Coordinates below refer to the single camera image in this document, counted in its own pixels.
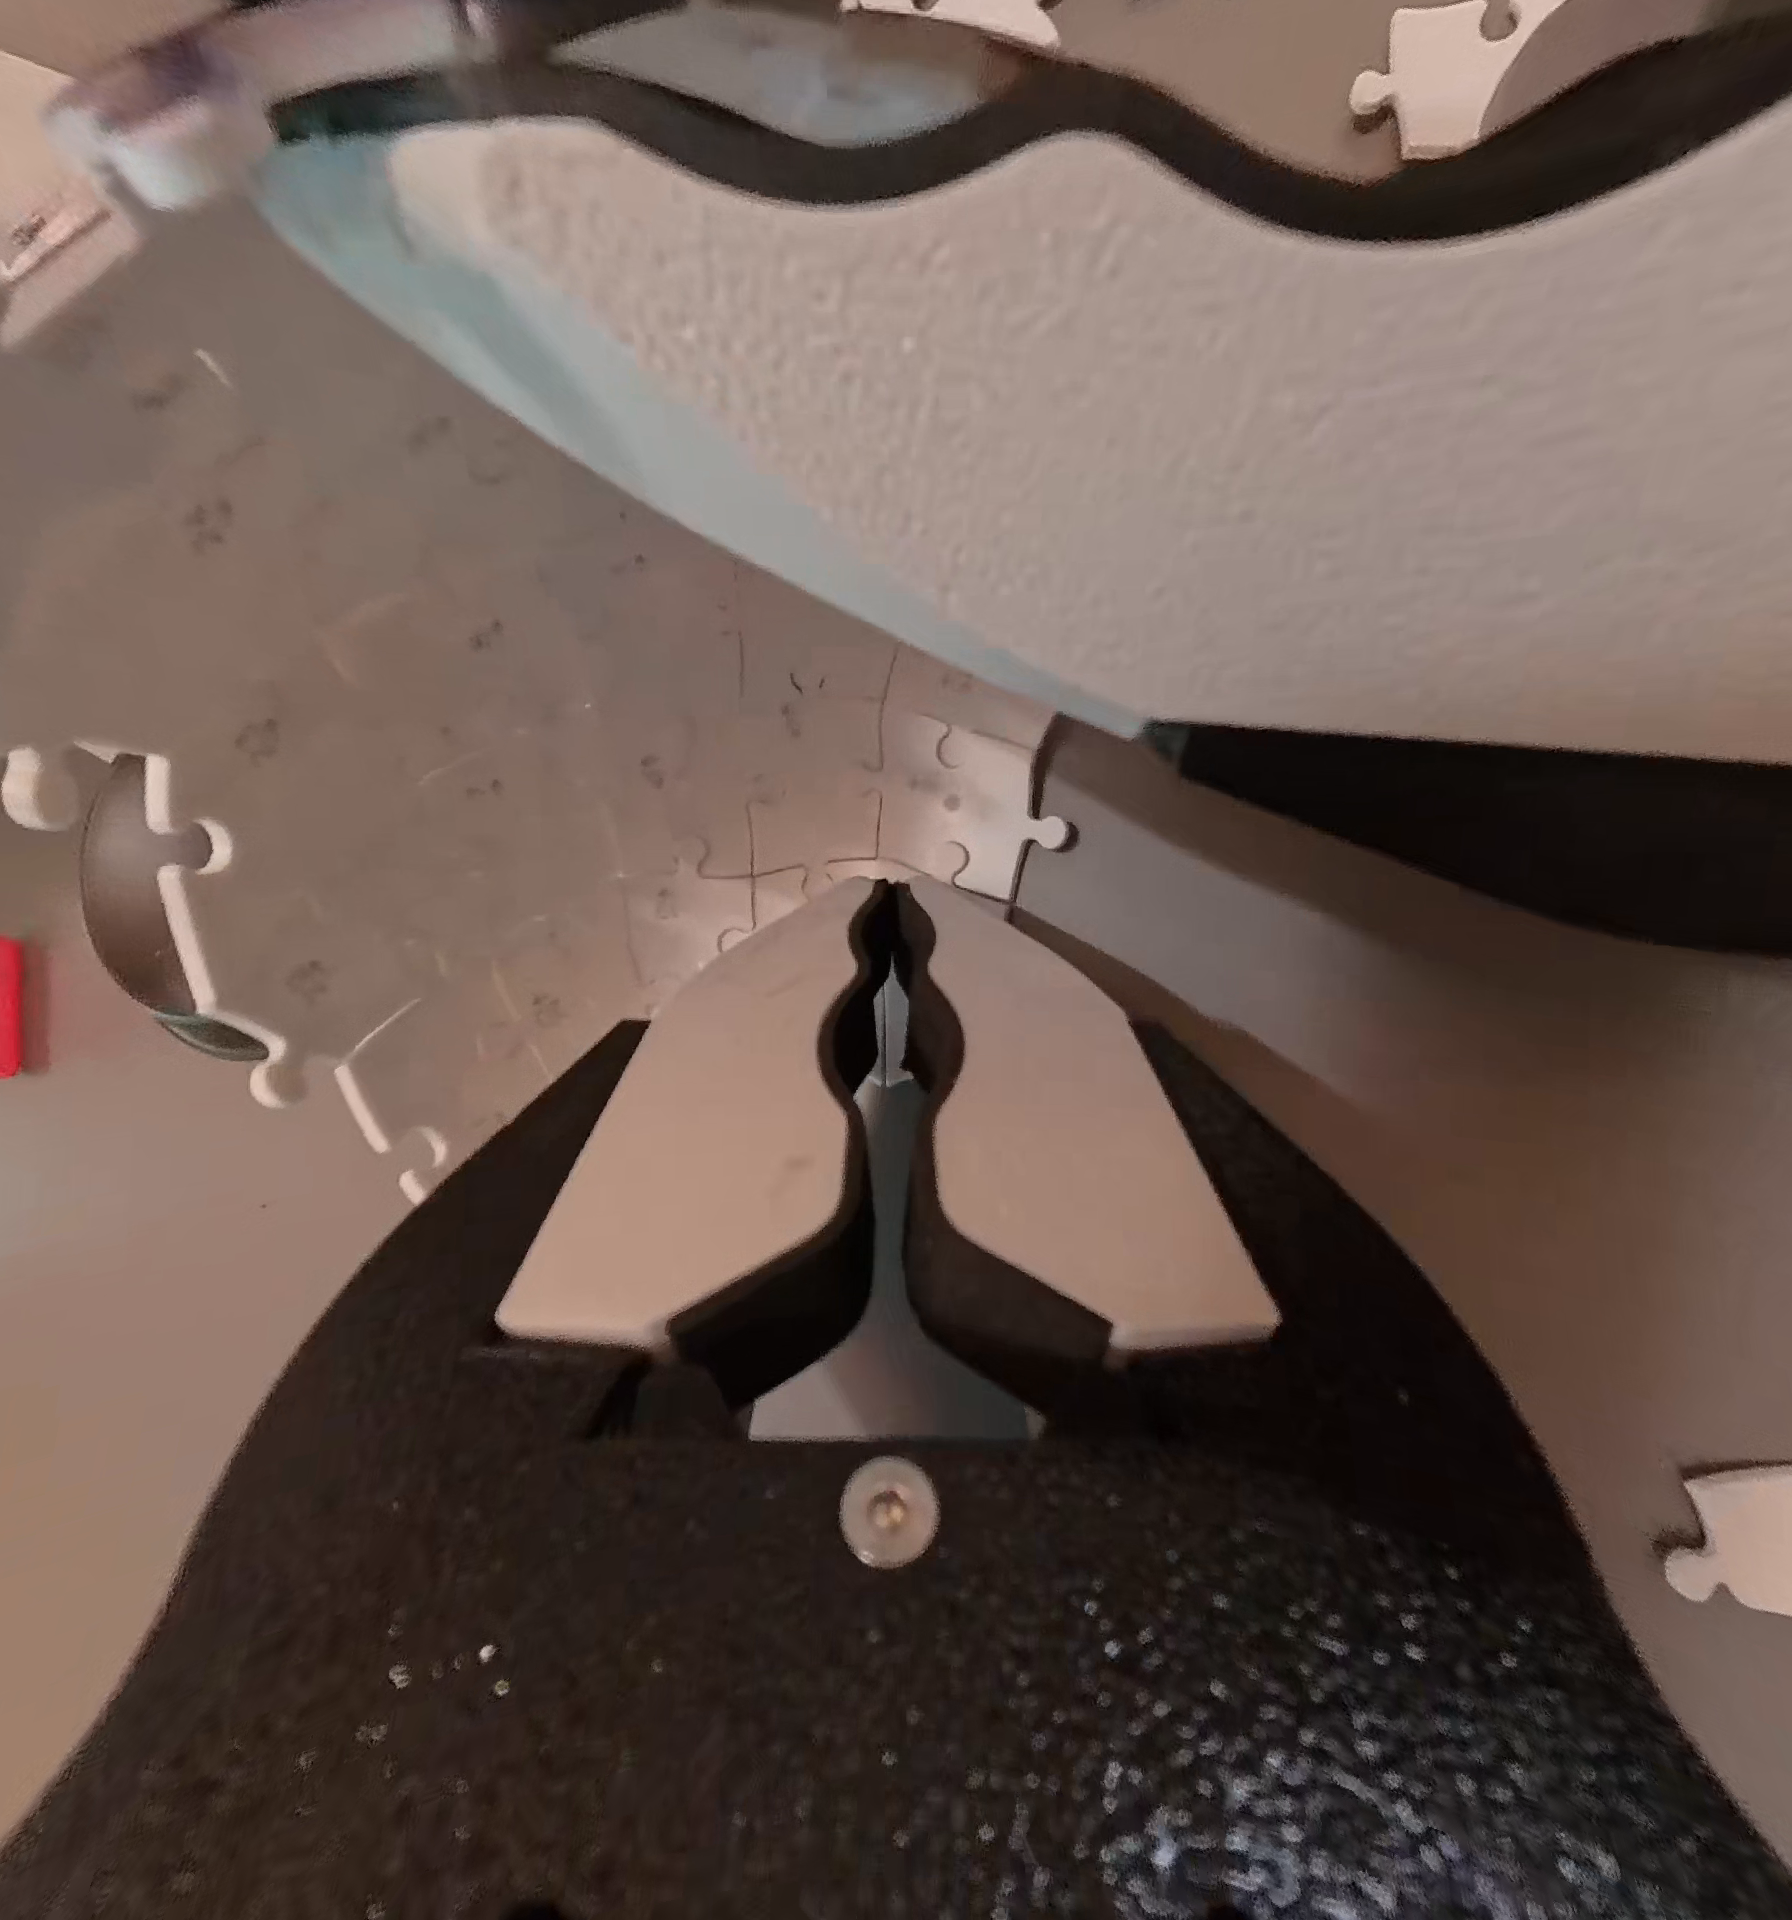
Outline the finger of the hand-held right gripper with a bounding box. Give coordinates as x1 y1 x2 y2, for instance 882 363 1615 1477
537 22 1031 144
257 13 1792 751

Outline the partly built puzzle ball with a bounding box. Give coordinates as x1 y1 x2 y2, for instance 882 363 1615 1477
0 0 1082 1205

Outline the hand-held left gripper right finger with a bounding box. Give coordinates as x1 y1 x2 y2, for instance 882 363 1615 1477
899 881 1284 1371

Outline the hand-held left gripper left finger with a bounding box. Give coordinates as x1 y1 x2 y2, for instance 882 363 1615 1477
496 881 898 1346

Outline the white puzzle piece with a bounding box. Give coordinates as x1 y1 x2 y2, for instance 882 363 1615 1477
1662 1461 1792 1628

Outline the pile of white puzzle pieces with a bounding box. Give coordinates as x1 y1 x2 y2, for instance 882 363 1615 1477
843 0 1572 160

